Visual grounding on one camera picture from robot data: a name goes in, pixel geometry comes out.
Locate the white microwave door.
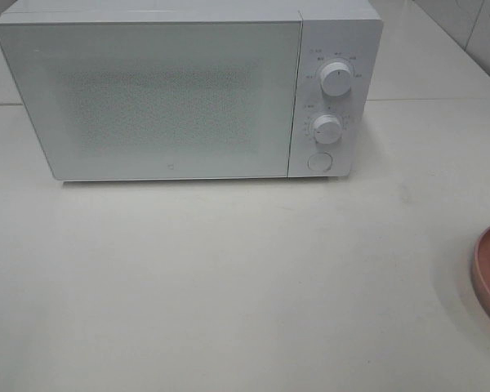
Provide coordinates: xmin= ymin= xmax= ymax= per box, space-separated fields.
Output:
xmin=0 ymin=22 xmax=301 ymax=181

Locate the lower white round knob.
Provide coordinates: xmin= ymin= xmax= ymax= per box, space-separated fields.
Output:
xmin=311 ymin=114 xmax=343 ymax=145

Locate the upper white round knob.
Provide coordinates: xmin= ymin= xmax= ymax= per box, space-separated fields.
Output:
xmin=318 ymin=60 xmax=353 ymax=97

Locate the round white door button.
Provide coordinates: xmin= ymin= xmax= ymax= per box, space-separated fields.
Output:
xmin=307 ymin=152 xmax=333 ymax=172

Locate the white round knob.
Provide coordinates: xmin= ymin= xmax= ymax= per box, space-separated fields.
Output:
xmin=311 ymin=114 xmax=343 ymax=145
xmin=318 ymin=60 xmax=353 ymax=97

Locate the white microwave oven body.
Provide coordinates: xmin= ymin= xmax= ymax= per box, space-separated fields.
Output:
xmin=0 ymin=1 xmax=383 ymax=178

